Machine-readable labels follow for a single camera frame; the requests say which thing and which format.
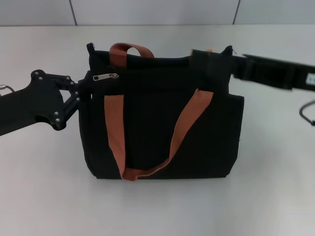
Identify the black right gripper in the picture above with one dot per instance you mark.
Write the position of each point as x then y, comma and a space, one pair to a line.
270, 73

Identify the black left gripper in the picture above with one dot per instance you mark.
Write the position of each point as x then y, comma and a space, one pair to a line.
29, 103

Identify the silver zipper pull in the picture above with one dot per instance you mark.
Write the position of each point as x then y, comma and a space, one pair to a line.
103, 77

